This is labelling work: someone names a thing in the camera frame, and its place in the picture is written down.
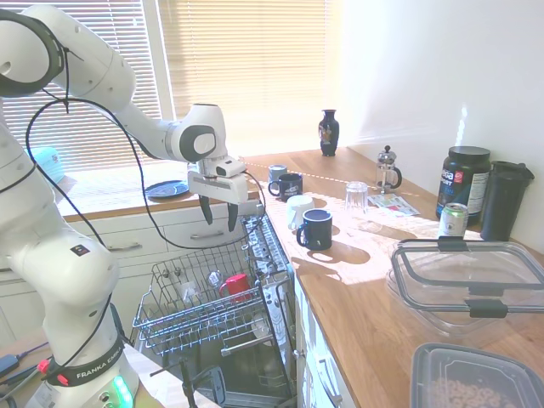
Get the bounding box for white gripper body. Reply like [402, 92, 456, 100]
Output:
[187, 160, 249, 204]

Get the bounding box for open dishwasher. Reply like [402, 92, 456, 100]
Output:
[127, 213, 301, 408]

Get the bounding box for grey mug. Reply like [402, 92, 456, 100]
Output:
[267, 163, 290, 183]

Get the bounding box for white mug lying sideways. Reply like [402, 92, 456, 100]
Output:
[285, 195, 316, 231]

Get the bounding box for navy mug with white print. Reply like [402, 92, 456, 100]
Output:
[267, 173, 304, 202]

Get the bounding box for red mug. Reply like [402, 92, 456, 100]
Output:
[218, 274, 255, 303]

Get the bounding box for plain navy mug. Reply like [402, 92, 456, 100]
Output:
[296, 208, 334, 252]

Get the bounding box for blue plate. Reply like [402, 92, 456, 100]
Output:
[144, 179, 190, 201]

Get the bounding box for white bowl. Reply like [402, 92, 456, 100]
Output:
[249, 313, 271, 341]

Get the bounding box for cream window blind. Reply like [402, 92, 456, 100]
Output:
[156, 0, 343, 159]

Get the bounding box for dark blue painted vase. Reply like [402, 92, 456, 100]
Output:
[318, 109, 342, 158]

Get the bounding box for clear drinking glass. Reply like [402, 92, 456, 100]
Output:
[343, 180, 369, 216]

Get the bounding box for glass french press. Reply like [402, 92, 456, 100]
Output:
[375, 144, 403, 195]

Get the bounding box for printed paper leaflet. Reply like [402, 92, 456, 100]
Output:
[366, 193, 422, 219]

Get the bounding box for teal plastic container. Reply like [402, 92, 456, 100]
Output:
[31, 146, 67, 184]

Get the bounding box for white window blind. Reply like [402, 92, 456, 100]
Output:
[0, 0, 166, 173]

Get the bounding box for clear plastic container base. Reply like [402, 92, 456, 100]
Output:
[384, 270, 544, 342]

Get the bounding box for white and green drink can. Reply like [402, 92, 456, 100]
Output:
[437, 201, 469, 240]

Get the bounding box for black protein powder tub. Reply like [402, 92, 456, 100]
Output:
[435, 145, 493, 222]

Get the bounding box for clear container with clip lid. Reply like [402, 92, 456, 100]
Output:
[390, 236, 544, 319]

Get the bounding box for black shaker bottle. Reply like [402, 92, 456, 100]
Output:
[479, 160, 536, 242]

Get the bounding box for grey lidded cereal container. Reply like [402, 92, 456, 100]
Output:
[409, 342, 544, 408]

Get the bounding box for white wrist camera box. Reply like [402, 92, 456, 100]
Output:
[214, 156, 248, 178]

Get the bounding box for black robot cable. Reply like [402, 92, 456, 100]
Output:
[24, 40, 268, 252]

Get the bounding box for wire dishwasher rack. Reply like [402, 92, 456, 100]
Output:
[132, 236, 278, 359]

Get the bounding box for black camera stand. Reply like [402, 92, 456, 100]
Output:
[149, 356, 227, 408]

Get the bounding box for silver cabinet door handle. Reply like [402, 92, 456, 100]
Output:
[314, 358, 344, 408]

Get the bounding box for red cable clamp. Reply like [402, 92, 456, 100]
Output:
[37, 359, 72, 387]

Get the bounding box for blue cable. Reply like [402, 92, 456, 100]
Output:
[0, 341, 51, 363]

